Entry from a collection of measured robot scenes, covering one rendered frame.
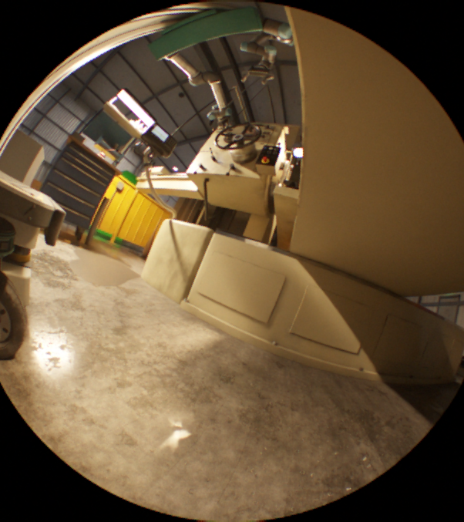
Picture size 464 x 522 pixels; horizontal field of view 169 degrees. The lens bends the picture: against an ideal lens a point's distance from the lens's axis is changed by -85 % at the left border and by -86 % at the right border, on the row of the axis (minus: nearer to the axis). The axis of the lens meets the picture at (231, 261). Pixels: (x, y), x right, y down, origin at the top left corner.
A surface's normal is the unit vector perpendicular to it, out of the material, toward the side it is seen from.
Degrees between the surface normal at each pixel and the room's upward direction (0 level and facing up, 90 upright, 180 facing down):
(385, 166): 180
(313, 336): 90
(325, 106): 180
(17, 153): 90
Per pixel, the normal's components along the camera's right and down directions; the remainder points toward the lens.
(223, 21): -0.37, 0.92
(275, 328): -0.30, -0.21
